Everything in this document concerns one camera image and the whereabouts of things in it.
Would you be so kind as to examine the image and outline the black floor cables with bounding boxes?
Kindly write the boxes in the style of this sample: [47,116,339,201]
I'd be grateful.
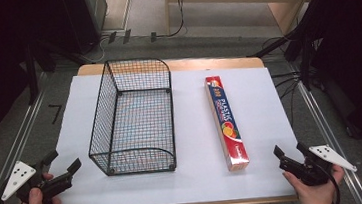
[264,34,308,129]

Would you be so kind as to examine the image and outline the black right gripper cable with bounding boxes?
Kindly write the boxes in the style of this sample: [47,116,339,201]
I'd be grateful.
[314,160,342,204]

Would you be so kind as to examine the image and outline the aluminium floor rail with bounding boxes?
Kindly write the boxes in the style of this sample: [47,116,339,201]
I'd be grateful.
[295,74,362,204]
[0,70,61,204]

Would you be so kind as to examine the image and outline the person's right hand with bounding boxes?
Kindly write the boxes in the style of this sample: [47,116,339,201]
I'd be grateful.
[281,163,349,204]

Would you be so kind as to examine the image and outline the dark metal stand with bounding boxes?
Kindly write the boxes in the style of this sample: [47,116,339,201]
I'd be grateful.
[245,23,322,98]
[20,31,100,106]

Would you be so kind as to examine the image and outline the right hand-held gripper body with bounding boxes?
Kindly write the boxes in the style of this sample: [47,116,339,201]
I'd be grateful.
[277,142,359,190]

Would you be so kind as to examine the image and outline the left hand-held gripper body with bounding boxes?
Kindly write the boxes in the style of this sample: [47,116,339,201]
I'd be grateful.
[0,155,76,204]

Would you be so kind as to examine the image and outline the black wire mesh basket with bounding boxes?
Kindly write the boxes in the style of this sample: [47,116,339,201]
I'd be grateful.
[79,54,181,180]

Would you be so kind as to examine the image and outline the red plastic wrap box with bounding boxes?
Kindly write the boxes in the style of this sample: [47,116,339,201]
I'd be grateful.
[204,73,252,174]

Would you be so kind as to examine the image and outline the black hanging cable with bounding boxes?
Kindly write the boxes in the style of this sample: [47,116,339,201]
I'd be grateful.
[152,0,191,40]

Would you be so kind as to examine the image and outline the white paper table sheet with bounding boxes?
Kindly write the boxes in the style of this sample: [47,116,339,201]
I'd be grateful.
[41,54,305,204]

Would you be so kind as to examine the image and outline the dark cabinet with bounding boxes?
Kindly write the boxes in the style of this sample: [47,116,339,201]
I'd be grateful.
[60,0,113,56]

